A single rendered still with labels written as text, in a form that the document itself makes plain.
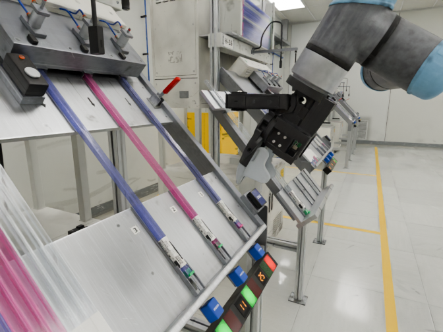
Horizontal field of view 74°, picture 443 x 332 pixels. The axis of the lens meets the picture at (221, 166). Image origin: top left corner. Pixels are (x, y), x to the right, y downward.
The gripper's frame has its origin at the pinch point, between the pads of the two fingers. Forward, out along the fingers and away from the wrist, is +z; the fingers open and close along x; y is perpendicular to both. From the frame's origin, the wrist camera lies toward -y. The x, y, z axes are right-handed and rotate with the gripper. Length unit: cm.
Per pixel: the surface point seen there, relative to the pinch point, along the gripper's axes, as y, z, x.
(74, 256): -7.8, 12.9, -25.4
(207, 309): 10.2, 17.2, -12.2
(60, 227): -45, 60, 10
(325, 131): -18, 50, 451
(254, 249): 10.2, 16.8, 9.8
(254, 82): -51, 1, 128
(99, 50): -29.4, -8.2, -11.0
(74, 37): -47.0, -3.8, -2.0
